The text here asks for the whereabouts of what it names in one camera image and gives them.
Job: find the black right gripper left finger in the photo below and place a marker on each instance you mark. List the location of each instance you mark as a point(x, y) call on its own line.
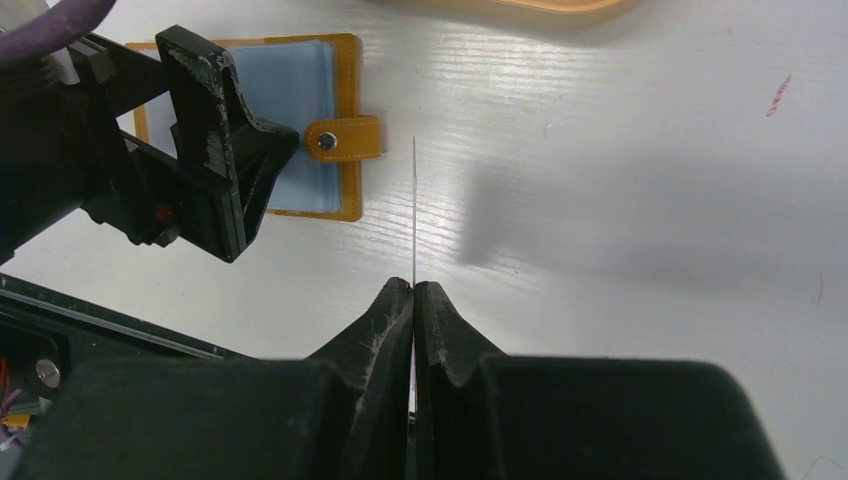
point(340, 413)

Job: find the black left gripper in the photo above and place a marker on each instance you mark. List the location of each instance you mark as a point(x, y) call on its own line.
point(62, 148)

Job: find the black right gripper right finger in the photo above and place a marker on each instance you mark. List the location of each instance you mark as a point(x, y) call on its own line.
point(483, 414)

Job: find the yellow leather card holder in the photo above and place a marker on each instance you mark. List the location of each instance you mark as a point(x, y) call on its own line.
point(311, 83)

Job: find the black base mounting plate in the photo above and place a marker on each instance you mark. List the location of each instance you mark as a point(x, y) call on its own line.
point(52, 342)

